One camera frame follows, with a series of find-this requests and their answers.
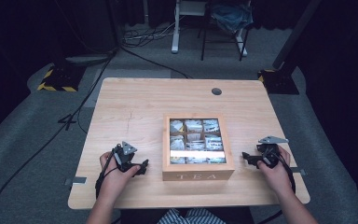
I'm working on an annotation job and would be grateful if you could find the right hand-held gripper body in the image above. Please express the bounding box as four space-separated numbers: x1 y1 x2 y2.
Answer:
255 135 290 170

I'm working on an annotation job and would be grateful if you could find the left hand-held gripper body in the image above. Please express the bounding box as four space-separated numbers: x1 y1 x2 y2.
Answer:
113 141 138 173

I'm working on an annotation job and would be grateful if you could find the wooden tea box glass lid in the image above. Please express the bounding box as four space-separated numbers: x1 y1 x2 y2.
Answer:
161 113 236 182

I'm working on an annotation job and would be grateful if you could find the person's right hand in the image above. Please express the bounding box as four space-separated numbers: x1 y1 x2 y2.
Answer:
256 145 294 196

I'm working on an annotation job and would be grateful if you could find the person's left hand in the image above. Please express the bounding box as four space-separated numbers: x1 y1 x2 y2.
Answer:
99 150 142 201

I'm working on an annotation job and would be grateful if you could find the grey tape strip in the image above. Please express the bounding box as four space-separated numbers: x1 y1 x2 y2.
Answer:
64 175 88 186
290 167 308 176

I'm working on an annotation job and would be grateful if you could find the group of tea bags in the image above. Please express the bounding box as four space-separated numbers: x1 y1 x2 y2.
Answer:
169 119 227 165

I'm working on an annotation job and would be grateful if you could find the person's striped clothing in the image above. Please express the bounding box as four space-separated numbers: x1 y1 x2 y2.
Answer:
156 207 228 224

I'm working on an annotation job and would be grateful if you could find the black yellow striped stand base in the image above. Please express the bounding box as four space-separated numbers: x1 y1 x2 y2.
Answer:
36 63 88 93
257 68 300 95

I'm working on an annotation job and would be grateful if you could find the white desk leg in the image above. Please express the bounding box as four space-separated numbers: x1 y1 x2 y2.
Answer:
234 29 249 58
171 0 182 55

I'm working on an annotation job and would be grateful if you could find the black chair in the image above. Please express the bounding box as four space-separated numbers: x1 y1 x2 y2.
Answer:
200 0 254 62

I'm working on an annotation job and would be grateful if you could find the black slanted stand pole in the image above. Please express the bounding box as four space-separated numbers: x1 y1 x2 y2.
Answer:
271 0 323 72

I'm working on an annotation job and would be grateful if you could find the blue cloth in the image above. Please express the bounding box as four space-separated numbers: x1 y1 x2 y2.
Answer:
210 2 255 34

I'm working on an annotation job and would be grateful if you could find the right hand-held gripper black cable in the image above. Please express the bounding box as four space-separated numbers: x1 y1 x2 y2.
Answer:
276 151 296 195

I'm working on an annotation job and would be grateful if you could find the hand-held gripper black cable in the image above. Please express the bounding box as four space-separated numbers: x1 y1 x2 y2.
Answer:
94 148 121 200
276 151 296 195

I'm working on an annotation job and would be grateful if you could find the left hand-held gripper black cable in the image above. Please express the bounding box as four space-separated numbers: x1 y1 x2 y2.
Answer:
94 148 121 200

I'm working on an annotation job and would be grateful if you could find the long black floor cable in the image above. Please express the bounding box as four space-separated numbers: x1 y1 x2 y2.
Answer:
0 50 117 224

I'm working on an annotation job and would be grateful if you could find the bundle of floor cables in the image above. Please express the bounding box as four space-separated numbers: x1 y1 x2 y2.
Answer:
121 17 185 49

